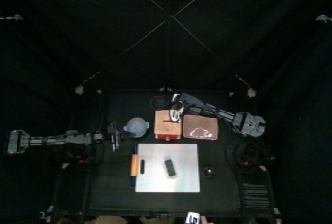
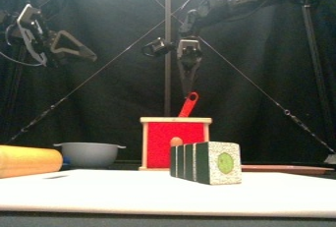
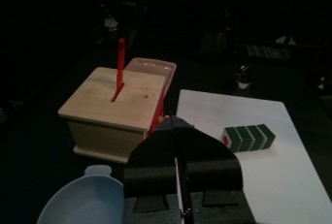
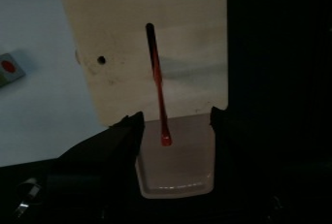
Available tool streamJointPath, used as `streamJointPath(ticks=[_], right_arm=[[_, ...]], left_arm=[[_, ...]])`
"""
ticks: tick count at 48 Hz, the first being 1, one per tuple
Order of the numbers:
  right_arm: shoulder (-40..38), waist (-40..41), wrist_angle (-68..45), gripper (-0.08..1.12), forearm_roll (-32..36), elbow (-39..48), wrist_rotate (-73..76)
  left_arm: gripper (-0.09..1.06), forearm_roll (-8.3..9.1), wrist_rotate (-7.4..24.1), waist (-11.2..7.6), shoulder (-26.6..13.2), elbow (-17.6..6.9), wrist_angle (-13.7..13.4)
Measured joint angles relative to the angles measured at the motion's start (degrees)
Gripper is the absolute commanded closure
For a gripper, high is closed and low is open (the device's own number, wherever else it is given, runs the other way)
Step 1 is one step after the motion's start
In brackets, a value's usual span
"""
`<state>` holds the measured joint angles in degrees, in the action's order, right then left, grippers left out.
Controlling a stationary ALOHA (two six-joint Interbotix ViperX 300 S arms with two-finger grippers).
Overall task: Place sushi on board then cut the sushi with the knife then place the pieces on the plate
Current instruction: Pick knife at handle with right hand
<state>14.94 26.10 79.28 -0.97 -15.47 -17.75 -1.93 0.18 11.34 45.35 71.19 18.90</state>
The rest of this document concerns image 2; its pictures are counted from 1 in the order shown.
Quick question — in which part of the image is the wooden knife block red felt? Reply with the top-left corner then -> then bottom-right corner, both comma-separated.
137,116 -> 213,172

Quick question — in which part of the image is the green sushi roll piece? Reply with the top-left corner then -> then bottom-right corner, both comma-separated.
176,144 -> 186,180
184,142 -> 198,182

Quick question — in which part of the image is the sushi piece green centre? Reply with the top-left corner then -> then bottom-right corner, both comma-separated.
194,141 -> 242,186

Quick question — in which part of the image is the pink flat plate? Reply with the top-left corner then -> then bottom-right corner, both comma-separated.
240,164 -> 336,177

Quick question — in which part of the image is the white cutting board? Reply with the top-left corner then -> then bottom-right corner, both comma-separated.
0,168 -> 336,219

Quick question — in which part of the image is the grey-blue toy pot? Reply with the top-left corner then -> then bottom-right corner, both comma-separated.
52,142 -> 126,169

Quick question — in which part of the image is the yellow wooden rolling pin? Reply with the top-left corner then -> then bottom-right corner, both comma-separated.
0,144 -> 70,180

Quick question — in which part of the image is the diagonal steel brace wire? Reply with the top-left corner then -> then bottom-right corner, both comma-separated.
125,0 -> 336,155
5,0 -> 221,144

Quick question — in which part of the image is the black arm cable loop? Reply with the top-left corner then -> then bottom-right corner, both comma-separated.
0,24 -> 46,69

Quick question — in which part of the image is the vertical metal frame pole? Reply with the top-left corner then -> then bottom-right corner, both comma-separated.
162,0 -> 173,117

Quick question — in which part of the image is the slanted dark frame pole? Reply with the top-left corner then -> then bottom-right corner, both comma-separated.
300,4 -> 330,160

